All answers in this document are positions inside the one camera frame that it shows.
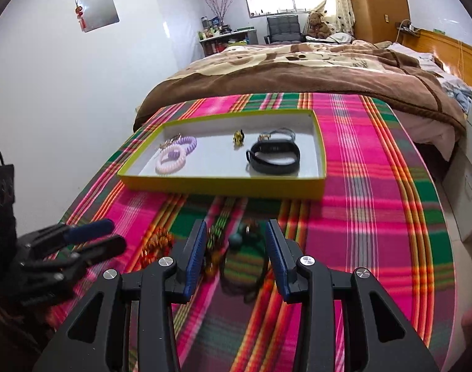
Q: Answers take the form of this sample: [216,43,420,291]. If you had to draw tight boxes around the pink spiral hair tie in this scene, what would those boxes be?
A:
[155,146,187,175]

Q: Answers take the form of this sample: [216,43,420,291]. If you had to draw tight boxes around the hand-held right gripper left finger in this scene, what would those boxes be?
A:
[32,219,208,372]

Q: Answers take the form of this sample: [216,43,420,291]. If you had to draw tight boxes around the black wristband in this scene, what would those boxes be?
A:
[246,138,302,174]

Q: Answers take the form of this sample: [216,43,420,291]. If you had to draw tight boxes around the brown beige blanket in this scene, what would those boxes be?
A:
[132,42,467,142]

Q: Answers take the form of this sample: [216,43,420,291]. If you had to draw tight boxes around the dark grey chair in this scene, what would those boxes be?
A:
[265,15,304,45]

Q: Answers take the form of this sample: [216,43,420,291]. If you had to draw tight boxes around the dark bead bracelet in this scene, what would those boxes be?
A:
[203,222,226,280]

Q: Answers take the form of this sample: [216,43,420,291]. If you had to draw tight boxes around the yellow cardboard box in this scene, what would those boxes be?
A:
[117,109,327,201]

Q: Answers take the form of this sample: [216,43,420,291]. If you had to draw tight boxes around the black cord teal bead necklace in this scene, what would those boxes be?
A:
[220,219,270,305]

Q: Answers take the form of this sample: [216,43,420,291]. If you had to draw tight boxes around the brown teddy bear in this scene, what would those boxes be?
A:
[305,12,333,39]

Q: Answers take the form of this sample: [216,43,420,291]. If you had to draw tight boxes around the pink green plaid blanket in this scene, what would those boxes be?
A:
[46,92,456,372]

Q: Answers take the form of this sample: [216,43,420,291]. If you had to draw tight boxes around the wooden headboard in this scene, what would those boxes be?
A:
[414,29,472,97]

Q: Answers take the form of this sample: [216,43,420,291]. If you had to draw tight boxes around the grey drawer nightstand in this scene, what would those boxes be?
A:
[441,97,472,243]

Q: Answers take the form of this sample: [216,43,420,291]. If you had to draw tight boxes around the grey cord bracelet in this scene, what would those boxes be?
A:
[258,127,297,142]

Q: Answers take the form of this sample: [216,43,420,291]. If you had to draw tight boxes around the silver wall panel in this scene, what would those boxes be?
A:
[75,0,119,32]

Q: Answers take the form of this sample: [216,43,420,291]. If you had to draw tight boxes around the group of bottles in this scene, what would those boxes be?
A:
[199,15,233,40]

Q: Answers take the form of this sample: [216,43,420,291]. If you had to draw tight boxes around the spotted curtain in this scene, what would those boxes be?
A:
[315,0,356,35]

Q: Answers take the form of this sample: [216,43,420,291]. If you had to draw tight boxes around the purple spiral hair tie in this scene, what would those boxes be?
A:
[169,135,198,156]

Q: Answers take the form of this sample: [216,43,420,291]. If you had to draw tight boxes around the dried flower branches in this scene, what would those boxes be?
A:
[204,0,240,28]

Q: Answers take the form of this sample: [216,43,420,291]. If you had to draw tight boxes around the white bedding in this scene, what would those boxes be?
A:
[387,42,446,72]

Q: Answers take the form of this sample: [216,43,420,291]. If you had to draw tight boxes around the wooden wardrobe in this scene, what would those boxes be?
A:
[344,0,411,44]

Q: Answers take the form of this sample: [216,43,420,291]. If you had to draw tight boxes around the blue crumpled clothes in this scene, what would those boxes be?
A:
[441,77,472,113]

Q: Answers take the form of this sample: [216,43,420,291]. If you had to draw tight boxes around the red orange cord bracelet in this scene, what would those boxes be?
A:
[140,229,175,269]

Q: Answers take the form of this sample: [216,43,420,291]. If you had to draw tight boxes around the cluttered side table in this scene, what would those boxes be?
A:
[199,27,258,57]

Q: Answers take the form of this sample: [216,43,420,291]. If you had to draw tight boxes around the window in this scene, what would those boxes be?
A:
[243,0,324,18]

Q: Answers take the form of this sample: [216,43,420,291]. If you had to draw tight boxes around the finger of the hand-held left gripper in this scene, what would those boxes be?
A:
[23,236,127,280]
[19,219,115,249]

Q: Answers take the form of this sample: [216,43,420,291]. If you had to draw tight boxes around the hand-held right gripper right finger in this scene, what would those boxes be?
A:
[265,219,440,372]

